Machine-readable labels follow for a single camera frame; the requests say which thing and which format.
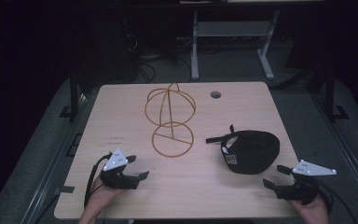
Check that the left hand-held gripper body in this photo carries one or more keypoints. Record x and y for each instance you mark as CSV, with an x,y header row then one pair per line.
x,y
115,161

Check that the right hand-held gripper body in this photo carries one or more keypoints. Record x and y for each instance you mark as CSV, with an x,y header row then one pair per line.
x,y
301,188

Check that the black cap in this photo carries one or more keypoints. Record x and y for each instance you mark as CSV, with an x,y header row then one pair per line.
x,y
251,152

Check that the person's right hand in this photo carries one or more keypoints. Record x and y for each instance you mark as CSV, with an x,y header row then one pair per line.
x,y
315,213

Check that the person's left hand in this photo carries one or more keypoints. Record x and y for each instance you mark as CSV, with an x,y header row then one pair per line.
x,y
101,196

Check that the grey tape strip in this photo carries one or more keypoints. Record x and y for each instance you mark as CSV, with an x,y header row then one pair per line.
x,y
65,189

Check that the aluminium rail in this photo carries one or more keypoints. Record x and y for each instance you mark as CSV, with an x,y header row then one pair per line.
x,y
345,146
52,161

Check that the black metal post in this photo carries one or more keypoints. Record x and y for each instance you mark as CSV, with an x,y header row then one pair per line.
x,y
330,93
73,93

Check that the grey metal table frame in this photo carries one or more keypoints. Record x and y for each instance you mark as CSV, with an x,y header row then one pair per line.
x,y
230,29

